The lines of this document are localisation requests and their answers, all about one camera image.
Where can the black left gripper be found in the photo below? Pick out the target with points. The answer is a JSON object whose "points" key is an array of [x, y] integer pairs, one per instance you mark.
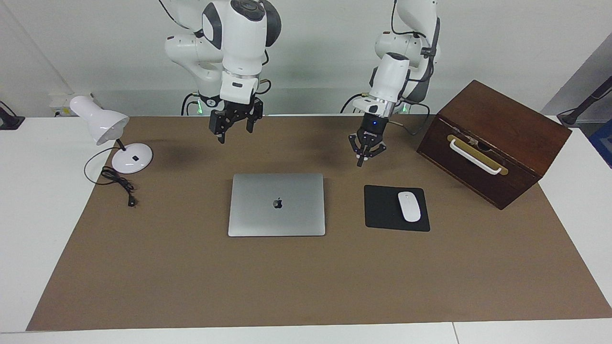
{"points": [[373, 126]]}

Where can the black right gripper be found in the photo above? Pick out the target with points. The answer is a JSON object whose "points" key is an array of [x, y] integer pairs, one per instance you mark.
{"points": [[236, 109]]}

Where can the silver laptop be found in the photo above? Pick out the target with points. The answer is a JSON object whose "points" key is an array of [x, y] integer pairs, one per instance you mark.
{"points": [[277, 220]]}

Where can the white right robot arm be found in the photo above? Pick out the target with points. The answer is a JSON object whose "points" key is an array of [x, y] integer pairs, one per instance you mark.
{"points": [[244, 38]]}

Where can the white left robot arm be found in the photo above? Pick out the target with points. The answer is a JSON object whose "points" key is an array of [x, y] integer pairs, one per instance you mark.
{"points": [[392, 76]]}

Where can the black mouse pad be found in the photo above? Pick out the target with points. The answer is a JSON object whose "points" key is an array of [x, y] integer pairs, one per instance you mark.
{"points": [[382, 210]]}

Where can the white computer mouse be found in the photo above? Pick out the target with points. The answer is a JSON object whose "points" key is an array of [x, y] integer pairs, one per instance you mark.
{"points": [[409, 208]]}

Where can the white desk lamp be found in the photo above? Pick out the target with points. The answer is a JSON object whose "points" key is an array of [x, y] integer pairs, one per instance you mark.
{"points": [[103, 125]]}

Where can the dark brown wooden box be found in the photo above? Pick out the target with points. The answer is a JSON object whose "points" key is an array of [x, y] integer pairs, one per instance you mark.
{"points": [[516, 134]]}

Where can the brown table mat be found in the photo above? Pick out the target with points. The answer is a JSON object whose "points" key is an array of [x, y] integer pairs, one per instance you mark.
{"points": [[287, 286]]}

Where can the black tripod leg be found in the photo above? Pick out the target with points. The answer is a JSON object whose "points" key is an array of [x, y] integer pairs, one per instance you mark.
{"points": [[571, 117]]}

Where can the black stand foot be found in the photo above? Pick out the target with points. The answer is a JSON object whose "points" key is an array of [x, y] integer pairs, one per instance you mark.
{"points": [[9, 122]]}

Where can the blue crate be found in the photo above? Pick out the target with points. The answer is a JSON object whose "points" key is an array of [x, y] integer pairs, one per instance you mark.
{"points": [[605, 143]]}

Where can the white wall socket strip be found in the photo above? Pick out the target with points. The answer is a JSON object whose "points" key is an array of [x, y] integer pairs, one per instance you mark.
{"points": [[60, 102]]}

